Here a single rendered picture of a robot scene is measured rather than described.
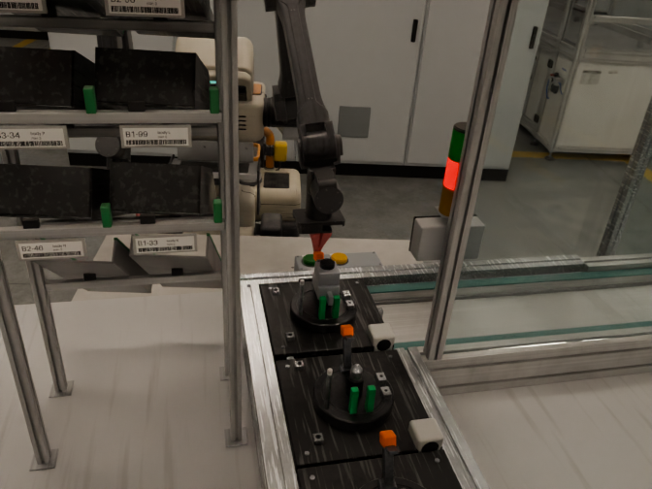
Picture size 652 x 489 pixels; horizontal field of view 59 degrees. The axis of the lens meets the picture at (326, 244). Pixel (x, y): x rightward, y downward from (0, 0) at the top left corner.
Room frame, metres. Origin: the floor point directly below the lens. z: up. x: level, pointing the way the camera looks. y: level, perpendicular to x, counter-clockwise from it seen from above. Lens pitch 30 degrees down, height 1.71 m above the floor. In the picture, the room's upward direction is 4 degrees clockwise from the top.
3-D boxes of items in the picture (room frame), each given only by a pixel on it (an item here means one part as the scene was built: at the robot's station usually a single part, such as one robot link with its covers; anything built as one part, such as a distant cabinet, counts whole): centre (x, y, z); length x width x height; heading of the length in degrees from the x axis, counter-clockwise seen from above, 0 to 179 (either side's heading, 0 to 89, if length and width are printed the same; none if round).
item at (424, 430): (0.74, -0.07, 1.01); 0.24 x 0.24 x 0.13; 14
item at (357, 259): (1.22, -0.03, 0.93); 0.21 x 0.07 x 0.06; 104
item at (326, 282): (0.98, -0.01, 1.06); 0.08 x 0.04 x 0.07; 14
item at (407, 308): (1.04, -0.30, 0.91); 0.84 x 0.28 x 0.10; 104
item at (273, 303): (0.99, 0.00, 0.96); 0.24 x 0.24 x 0.02; 14
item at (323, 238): (1.09, 0.03, 1.09); 0.07 x 0.07 x 0.09; 15
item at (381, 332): (0.92, -0.12, 0.97); 0.05 x 0.05 x 0.04; 14
